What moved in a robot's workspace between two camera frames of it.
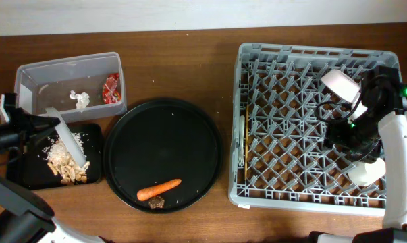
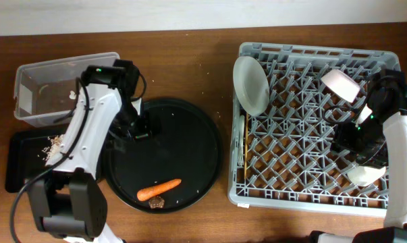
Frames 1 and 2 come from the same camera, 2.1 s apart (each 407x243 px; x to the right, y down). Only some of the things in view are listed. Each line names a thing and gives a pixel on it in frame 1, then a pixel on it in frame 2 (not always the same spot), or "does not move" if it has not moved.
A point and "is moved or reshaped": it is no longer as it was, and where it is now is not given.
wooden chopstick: [246, 169] does not move
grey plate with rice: [69, 138] is moved or reshaped
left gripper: [34, 121] to [145, 127]
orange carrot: [157, 189] does not move
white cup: [364, 174] does not move
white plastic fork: [241, 158] does not move
